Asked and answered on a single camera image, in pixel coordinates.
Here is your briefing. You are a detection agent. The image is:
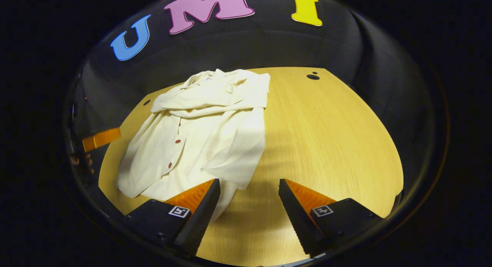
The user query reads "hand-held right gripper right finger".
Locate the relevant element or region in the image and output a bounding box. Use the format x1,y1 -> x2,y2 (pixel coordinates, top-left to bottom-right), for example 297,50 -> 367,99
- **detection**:
278,178 -> 383,256

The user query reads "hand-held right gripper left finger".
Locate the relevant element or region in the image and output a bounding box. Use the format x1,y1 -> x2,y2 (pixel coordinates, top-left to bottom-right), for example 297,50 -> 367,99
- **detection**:
124,178 -> 222,258

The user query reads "cream button-up shirt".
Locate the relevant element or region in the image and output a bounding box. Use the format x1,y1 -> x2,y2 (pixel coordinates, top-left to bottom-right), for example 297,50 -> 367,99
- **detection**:
116,69 -> 271,221

